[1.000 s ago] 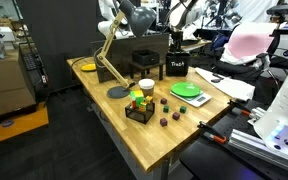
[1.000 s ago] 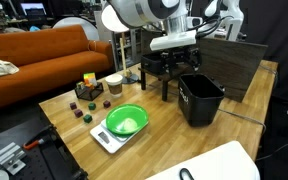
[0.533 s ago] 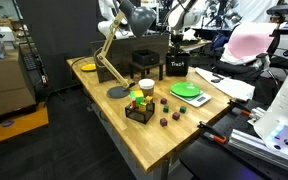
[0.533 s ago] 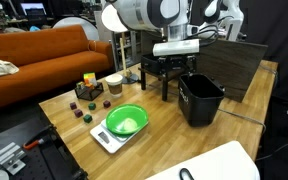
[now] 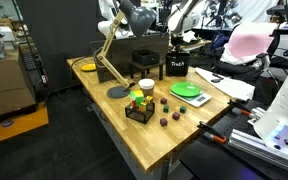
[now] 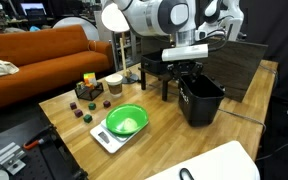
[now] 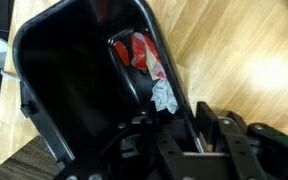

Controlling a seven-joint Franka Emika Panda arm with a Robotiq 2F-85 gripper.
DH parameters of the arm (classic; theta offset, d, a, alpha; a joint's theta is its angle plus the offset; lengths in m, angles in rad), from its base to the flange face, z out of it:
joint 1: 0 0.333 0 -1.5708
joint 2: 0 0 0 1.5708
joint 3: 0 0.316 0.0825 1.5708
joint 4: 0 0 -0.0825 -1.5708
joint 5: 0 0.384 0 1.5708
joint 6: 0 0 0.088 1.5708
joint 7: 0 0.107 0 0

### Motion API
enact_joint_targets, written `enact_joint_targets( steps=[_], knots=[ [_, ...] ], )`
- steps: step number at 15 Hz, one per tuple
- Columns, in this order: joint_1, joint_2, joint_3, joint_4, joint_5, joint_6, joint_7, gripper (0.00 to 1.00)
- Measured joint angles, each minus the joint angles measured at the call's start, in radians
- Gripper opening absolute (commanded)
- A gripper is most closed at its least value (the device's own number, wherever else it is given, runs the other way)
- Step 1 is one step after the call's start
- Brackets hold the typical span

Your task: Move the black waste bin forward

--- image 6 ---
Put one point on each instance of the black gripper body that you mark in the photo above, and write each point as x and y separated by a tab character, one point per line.
184	68

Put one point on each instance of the black waste bin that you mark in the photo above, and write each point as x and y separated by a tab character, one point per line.
200	106

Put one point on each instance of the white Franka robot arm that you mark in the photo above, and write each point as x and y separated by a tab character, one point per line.
144	16

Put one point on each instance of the small dark wooden stool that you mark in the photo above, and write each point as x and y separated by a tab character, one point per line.
165	87

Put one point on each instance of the black fabric storage box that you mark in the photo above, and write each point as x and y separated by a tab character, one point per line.
152	63

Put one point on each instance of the dark wood panel board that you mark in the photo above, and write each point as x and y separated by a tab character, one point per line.
237	66

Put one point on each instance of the grey metal shelf unit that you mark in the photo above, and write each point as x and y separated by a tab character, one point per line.
132	46

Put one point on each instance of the green plastic plate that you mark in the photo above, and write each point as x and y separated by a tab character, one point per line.
127	118

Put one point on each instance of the paper coffee cup white lid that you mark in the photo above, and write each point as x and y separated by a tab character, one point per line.
114	87

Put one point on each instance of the purple small cube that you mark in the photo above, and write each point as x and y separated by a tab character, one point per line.
78	113
73	105
107	104

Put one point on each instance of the wooden desk lamp grey shade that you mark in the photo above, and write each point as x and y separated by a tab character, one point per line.
114	20

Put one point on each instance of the large multicolour puzzle cube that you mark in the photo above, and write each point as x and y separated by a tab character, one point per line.
90	79

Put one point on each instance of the white cloth sheet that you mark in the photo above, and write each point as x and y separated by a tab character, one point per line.
224	163

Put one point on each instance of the green small cube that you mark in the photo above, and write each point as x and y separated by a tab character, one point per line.
88	118
92	106

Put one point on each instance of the white kitchen scale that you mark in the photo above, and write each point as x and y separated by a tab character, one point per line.
109	140

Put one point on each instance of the small multicolour puzzle cube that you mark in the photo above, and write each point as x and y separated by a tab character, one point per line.
80	85

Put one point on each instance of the white round panel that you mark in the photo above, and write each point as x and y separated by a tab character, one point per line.
84	25

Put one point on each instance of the orange sofa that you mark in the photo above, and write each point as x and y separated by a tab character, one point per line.
50	66

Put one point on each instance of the black perforated breadboard table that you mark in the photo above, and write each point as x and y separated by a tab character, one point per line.
47	163

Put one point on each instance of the computer monitor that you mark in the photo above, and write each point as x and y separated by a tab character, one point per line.
33	8

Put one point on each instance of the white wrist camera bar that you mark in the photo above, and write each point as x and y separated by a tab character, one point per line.
184	52

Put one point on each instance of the aluminium extrusion bracket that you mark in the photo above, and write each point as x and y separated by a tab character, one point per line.
7	160

